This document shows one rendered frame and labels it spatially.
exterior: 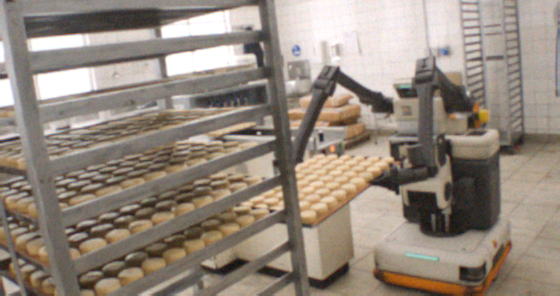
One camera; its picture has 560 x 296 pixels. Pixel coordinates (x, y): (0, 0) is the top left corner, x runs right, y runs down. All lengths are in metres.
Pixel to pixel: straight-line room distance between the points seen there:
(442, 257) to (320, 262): 0.68
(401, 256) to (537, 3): 4.09
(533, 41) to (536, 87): 0.54
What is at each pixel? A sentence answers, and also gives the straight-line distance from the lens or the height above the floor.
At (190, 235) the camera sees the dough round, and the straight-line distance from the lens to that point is 1.18.
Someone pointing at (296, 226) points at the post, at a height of 0.93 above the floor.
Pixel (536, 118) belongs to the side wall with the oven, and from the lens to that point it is 6.22.
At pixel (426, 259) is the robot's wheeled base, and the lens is 2.62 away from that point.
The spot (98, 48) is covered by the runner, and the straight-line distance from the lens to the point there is 0.90.
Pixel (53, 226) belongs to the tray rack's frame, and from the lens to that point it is 0.84.
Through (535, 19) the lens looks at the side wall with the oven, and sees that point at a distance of 6.12.
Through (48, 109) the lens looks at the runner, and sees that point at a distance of 0.85.
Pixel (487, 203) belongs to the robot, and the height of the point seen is 0.45.
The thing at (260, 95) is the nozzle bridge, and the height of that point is 1.09.
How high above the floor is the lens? 1.37
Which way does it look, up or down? 10 degrees down
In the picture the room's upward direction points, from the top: 7 degrees counter-clockwise
